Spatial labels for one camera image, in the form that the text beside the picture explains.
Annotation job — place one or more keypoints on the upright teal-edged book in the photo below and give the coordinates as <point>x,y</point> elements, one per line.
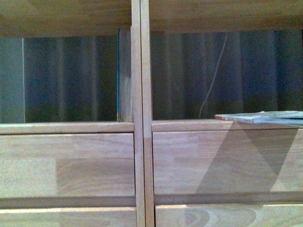
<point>125,91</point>

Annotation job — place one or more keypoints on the lower right wooden drawer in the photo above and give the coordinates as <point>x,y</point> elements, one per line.
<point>229,215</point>

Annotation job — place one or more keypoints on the lower left wooden drawer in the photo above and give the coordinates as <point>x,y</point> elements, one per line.
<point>69,217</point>

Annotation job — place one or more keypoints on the left wooden shelf unit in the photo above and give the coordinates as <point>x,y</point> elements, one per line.
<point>79,18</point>

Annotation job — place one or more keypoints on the wooden shelf unit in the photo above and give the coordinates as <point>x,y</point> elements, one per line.
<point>207,16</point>
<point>79,18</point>

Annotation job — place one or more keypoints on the upper left wooden drawer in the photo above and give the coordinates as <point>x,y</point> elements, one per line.
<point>67,165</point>

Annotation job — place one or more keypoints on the right wooden shelf unit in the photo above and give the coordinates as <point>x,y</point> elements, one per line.
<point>207,16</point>

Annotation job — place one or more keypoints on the white book with red spine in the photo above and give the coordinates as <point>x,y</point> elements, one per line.
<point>276,117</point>

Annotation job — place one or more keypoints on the upper right wooden drawer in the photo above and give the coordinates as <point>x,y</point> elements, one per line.
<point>228,162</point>

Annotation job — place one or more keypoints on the wooden drawer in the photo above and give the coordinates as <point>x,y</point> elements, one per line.
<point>67,165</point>
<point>228,162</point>
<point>69,217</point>
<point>229,215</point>

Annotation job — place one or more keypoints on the dark blue curtain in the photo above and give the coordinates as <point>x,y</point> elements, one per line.
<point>194,76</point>

